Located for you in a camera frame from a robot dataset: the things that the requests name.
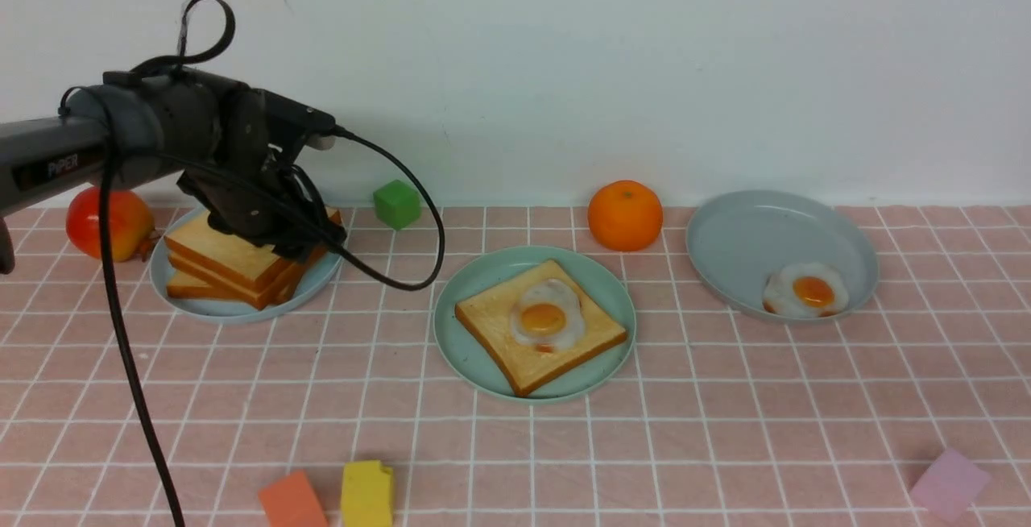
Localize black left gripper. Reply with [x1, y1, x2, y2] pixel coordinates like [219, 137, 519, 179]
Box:
[176, 140, 347, 264]

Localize toast slice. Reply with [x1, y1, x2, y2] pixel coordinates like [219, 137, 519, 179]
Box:
[168, 248, 325, 300]
[166, 268, 303, 307]
[164, 209, 291, 286]
[458, 262, 623, 376]

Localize fried egg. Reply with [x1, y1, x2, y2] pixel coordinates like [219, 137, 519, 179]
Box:
[511, 279, 588, 352]
[762, 262, 851, 319]

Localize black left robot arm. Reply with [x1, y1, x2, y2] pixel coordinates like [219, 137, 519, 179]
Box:
[2, 68, 346, 265]

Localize blue bread plate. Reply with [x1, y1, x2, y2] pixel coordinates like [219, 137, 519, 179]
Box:
[149, 207, 340, 324]

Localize green cube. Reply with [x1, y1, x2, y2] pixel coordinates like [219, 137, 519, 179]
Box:
[372, 182, 422, 232]

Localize red yellow apple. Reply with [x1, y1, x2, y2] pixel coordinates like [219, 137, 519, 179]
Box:
[65, 186, 157, 263]

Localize teal centre plate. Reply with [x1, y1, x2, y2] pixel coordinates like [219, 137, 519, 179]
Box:
[433, 248, 637, 405]

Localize orange block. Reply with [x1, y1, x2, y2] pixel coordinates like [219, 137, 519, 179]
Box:
[259, 471, 329, 527]

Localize yellow block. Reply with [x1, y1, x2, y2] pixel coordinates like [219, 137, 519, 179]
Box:
[340, 460, 395, 527]

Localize orange fruit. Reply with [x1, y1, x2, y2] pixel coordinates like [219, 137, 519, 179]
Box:
[588, 182, 665, 252]

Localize grey-blue egg plate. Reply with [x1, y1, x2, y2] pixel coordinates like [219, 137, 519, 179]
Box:
[685, 190, 880, 325]

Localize pink block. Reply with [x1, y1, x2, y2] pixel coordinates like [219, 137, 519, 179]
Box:
[909, 449, 992, 524]

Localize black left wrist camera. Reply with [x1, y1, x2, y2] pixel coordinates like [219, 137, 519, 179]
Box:
[258, 89, 337, 161]

